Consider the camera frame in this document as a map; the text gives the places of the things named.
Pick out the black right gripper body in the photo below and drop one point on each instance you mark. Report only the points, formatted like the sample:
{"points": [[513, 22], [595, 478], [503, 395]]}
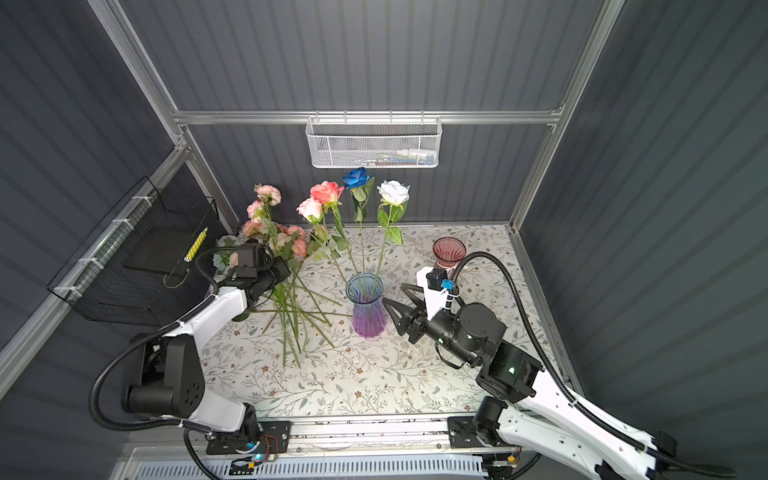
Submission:
{"points": [[442, 329]]}

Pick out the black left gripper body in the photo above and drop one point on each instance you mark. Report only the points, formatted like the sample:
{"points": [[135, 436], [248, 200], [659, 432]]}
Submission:
{"points": [[275, 273]]}

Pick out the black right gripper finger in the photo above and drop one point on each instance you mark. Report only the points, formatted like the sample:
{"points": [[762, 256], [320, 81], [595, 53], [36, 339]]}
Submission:
{"points": [[402, 315], [414, 293]]}

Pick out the blue purple glass vase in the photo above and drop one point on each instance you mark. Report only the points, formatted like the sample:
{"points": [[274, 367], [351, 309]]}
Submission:
{"points": [[369, 317]]}

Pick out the red glass vase with ribbon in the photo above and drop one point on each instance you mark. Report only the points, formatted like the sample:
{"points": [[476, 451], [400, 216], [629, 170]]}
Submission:
{"points": [[448, 252]]}

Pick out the light pink rose stem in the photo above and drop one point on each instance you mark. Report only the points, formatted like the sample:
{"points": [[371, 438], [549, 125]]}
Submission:
{"points": [[321, 243]]}

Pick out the white rose stem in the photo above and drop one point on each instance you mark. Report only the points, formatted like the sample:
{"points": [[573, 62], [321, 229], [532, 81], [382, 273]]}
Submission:
{"points": [[394, 198]]}

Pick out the pink red rose stem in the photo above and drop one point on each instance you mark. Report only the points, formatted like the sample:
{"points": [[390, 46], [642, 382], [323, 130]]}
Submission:
{"points": [[328, 195]]}

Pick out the blue rose stem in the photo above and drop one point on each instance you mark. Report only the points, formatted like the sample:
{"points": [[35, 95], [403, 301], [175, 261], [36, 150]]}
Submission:
{"points": [[359, 183]]}

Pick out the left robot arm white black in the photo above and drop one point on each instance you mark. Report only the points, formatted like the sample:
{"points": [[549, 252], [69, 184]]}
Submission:
{"points": [[163, 379]]}

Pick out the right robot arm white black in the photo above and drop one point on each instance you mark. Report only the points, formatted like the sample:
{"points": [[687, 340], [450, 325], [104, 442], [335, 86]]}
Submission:
{"points": [[524, 405]]}

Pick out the bunch of artificial flowers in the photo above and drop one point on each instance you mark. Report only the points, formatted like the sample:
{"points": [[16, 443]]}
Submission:
{"points": [[287, 242]]}

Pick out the yellow marker pen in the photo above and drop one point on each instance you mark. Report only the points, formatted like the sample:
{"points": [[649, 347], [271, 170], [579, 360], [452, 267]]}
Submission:
{"points": [[196, 245]]}

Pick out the floral table cloth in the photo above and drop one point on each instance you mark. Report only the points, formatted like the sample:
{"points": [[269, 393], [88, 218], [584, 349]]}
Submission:
{"points": [[345, 374]]}

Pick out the items in white basket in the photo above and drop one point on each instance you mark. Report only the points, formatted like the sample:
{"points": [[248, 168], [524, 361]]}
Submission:
{"points": [[416, 158]]}

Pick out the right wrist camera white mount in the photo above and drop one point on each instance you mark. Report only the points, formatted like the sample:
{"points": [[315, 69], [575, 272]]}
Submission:
{"points": [[439, 291]]}

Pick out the black wire mesh basket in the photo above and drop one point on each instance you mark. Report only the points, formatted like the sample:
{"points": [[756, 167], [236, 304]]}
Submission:
{"points": [[134, 272]]}

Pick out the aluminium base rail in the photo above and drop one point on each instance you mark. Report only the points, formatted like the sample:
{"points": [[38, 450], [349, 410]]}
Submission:
{"points": [[420, 446]]}

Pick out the white wire mesh basket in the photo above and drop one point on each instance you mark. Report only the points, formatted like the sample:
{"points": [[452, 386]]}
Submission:
{"points": [[338, 144]]}

